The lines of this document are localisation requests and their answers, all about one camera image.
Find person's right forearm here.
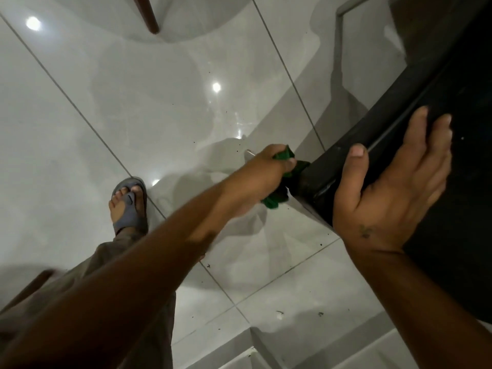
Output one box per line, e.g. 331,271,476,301
345,245,492,369

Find round marble table wooden rim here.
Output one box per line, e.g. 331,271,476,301
0,0,160,316

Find green cleaning cloth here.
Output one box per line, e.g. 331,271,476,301
260,146,311,209

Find person's left hand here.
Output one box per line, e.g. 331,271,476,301
221,143,297,218

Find grey trousers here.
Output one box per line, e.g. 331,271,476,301
0,230,177,369

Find grey sandal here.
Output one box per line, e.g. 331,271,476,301
109,176,149,237

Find person's right hand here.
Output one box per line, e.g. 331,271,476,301
332,106,453,255

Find black chair with metal legs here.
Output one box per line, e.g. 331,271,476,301
244,0,492,324

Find person's left forearm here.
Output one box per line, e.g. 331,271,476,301
0,180,247,369

